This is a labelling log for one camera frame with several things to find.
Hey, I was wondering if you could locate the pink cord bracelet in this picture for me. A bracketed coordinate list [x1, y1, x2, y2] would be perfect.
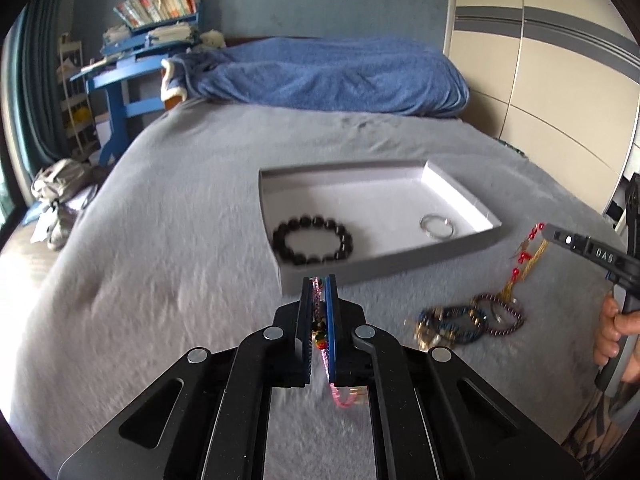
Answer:
[309, 276, 369, 409]

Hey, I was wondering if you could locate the red bead gold necklace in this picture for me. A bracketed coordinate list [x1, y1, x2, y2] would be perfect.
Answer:
[498, 221, 551, 306]

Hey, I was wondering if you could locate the dark maroon bead bracelet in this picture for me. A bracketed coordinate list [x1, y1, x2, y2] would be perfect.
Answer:
[472, 291, 527, 335]

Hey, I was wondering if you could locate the tattooed right forearm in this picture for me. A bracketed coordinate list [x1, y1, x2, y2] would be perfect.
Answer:
[562, 384, 639, 479]

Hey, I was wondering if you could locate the right hand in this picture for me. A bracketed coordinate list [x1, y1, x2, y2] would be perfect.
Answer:
[593, 292, 639, 366]

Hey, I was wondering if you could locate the grey shallow cardboard tray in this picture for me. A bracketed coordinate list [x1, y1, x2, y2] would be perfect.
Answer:
[258, 160, 502, 295]

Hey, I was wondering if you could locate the small silver bangle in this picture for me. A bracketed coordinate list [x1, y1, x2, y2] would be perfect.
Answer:
[420, 214, 456, 240]

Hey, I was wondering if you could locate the grey bed cover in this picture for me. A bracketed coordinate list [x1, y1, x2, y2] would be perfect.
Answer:
[1, 101, 624, 479]

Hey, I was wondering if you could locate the blue blanket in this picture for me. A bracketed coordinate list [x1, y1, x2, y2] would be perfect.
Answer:
[160, 37, 470, 118]

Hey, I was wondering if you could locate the cream wardrobe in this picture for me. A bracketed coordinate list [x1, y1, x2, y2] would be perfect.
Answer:
[446, 0, 639, 214]

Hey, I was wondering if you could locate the white plush toy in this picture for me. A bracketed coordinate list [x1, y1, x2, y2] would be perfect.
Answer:
[195, 29, 227, 51]

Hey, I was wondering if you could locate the grey bag on floor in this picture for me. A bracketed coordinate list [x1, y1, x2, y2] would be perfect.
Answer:
[32, 158, 108, 252]

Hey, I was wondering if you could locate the white shelf rack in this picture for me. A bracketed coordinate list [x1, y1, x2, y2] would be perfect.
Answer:
[56, 32, 99, 160]

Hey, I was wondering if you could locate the blue desk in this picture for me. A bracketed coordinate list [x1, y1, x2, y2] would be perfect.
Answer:
[70, 12, 200, 167]

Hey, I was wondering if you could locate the stack of papers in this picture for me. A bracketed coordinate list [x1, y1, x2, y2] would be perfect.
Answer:
[103, 22, 196, 48]

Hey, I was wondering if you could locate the teal curtain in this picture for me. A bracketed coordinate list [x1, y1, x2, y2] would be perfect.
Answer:
[6, 0, 70, 177]

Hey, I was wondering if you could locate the row of books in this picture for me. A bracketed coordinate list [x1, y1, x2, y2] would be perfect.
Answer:
[113, 0, 201, 30]

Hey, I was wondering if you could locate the black bead bracelet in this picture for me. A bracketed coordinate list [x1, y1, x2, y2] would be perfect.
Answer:
[271, 213, 355, 267]

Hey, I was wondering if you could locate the gold charm bracelet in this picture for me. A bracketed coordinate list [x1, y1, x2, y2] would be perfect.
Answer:
[406, 309, 459, 354]

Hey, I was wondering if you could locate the dark blue bead bracelet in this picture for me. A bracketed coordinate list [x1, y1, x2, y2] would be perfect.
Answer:
[416, 304, 490, 346]

